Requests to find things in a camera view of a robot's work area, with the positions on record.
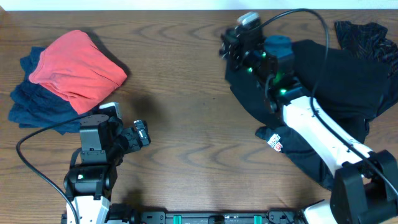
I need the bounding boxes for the plain black t-shirt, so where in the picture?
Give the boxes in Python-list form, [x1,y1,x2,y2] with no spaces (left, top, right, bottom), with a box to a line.
[225,40,389,142]

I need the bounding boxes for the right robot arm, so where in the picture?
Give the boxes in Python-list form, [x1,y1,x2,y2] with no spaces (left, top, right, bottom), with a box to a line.
[220,25,397,223]

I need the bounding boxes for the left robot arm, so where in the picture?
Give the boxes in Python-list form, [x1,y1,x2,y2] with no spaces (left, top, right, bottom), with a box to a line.
[61,114,151,224]

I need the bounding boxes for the folded red garment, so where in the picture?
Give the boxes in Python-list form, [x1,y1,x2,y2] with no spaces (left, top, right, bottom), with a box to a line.
[29,30,127,114]

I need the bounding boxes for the folded navy blue garment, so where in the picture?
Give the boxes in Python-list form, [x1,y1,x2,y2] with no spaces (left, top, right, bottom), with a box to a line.
[7,46,100,136]

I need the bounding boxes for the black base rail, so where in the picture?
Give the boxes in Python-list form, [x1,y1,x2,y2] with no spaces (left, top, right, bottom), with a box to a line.
[108,203,307,224]

